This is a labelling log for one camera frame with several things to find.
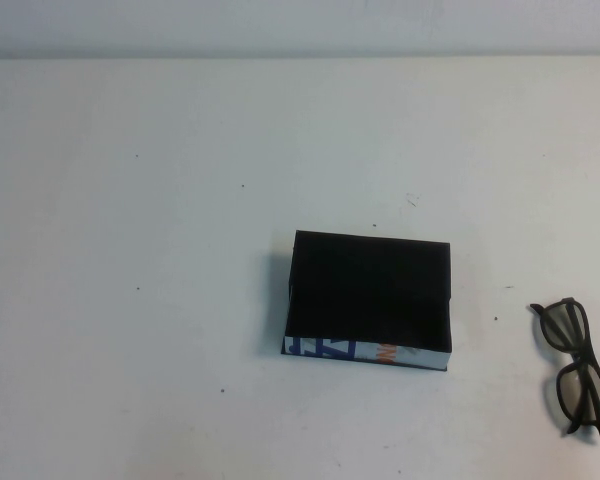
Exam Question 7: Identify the black framed glasses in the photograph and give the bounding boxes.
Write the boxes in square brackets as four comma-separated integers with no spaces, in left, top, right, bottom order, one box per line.
[529,297,600,440]

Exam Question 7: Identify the black glasses case printed front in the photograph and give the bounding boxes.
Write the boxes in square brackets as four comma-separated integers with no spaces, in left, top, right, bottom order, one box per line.
[281,229,454,373]

